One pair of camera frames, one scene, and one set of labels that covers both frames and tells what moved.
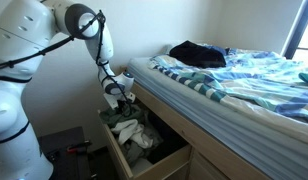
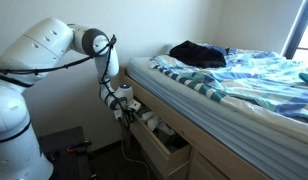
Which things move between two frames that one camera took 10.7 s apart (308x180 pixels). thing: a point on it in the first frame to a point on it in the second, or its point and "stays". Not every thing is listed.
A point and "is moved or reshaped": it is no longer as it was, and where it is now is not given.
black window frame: [304, 14] stays
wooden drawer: [146, 142] is moved or reshaped
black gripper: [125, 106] to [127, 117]
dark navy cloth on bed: [198, 56] stays
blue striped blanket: [255, 77] stays
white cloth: [132, 131] to [154, 123]
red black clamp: [75, 147] stays
